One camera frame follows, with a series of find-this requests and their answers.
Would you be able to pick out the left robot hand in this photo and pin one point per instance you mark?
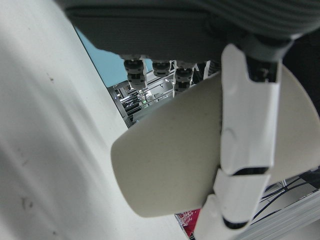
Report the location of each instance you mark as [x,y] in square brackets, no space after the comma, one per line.
[150,25]

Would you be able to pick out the beige paper cup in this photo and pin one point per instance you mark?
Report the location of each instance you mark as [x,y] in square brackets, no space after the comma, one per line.
[162,155]

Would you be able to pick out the teal plastic bin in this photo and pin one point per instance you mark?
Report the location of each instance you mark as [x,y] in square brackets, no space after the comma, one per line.
[100,65]

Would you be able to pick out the person in red sweater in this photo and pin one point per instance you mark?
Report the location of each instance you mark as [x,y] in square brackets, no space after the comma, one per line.
[190,220]

